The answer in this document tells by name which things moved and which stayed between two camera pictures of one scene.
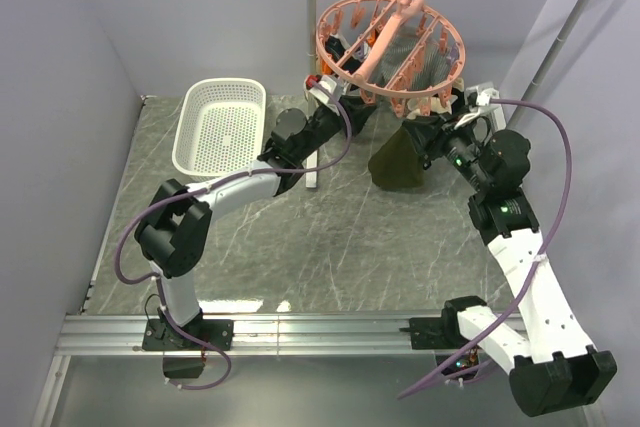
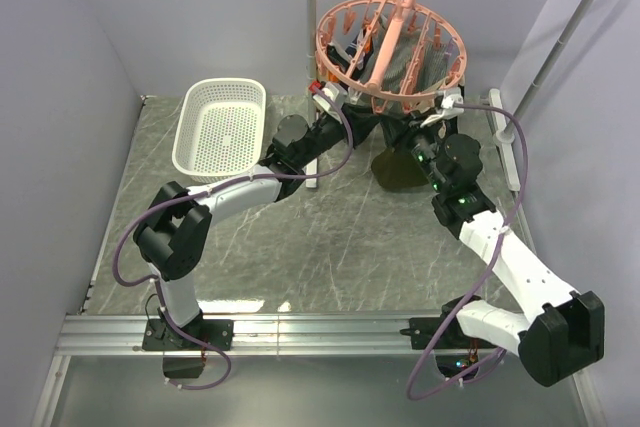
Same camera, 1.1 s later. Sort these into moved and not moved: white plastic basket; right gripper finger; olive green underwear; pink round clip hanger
Moved: right gripper finger
Not moved: olive green underwear; white plastic basket; pink round clip hanger
